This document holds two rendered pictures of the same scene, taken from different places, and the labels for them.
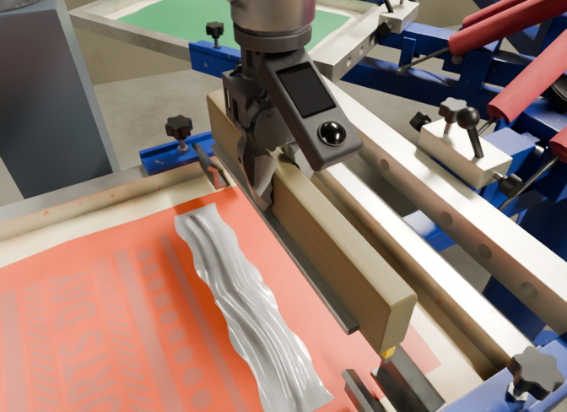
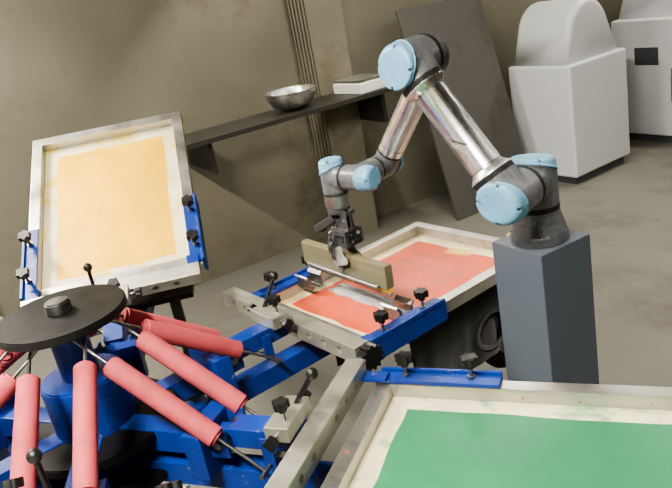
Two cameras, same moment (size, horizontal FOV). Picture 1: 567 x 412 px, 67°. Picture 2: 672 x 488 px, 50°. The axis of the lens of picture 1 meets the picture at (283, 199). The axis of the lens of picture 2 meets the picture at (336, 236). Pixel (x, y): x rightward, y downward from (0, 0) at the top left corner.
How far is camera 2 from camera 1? 2.50 m
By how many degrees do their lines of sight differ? 117
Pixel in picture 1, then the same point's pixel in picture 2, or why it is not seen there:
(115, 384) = (397, 274)
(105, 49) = not seen: outside the picture
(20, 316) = (446, 273)
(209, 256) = (387, 300)
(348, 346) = (323, 298)
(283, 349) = (345, 291)
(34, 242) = not seen: hidden behind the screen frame
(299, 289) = (344, 304)
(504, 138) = (241, 337)
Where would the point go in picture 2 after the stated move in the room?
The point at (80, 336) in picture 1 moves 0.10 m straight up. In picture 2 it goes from (419, 277) to (415, 249)
